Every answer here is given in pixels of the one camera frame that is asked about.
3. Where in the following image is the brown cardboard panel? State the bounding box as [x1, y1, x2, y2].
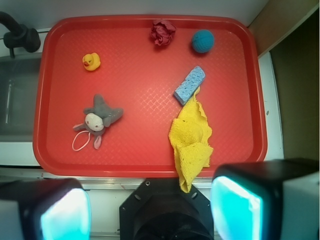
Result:
[248, 0, 320, 58]

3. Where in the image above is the yellow rubber duck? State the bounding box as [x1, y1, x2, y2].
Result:
[82, 52, 101, 71]

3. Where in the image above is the red plastic tray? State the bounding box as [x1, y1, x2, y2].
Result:
[33, 15, 267, 178]

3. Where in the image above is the blue knitted ball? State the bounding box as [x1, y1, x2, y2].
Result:
[191, 29, 215, 54]

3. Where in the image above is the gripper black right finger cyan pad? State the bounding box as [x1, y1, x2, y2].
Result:
[210, 158, 320, 240]

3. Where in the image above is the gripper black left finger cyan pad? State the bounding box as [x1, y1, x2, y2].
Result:
[0, 178, 91, 240]

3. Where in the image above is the grey plush mouse toy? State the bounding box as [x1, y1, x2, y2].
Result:
[71, 94, 124, 152]

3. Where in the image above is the blue sponge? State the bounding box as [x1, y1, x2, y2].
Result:
[173, 66, 206, 106]

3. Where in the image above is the grey toy faucet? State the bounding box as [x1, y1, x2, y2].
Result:
[0, 11, 41, 59]

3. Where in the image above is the grey toy sink basin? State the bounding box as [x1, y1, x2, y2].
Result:
[0, 53, 42, 143]

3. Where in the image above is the yellow cloth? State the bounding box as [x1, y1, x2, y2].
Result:
[168, 88, 214, 193]

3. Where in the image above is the crumpled dark red cloth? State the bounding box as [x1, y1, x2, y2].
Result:
[150, 19, 177, 46]

